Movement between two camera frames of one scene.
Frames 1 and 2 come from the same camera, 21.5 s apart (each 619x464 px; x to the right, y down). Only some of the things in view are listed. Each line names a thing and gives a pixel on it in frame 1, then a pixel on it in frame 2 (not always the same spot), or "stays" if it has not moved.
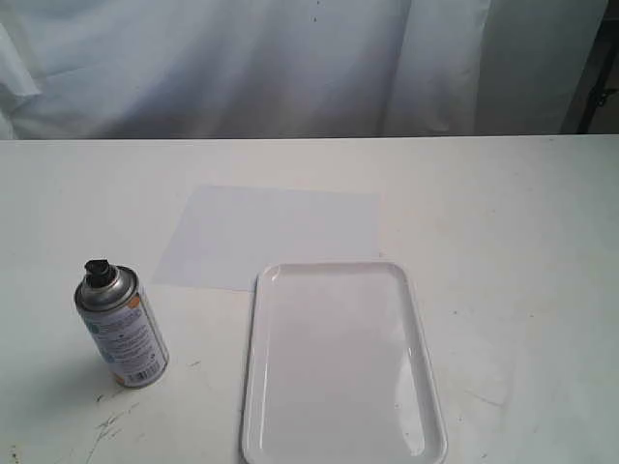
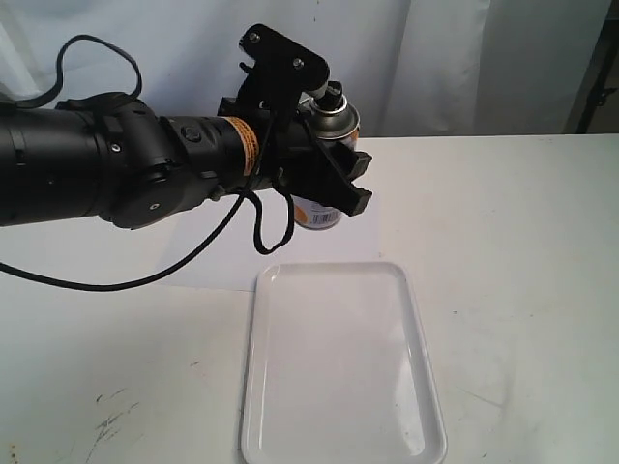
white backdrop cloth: (279, 69) stays
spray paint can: (122, 324) to (338, 121)
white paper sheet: (231, 233) stays
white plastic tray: (339, 369) stays
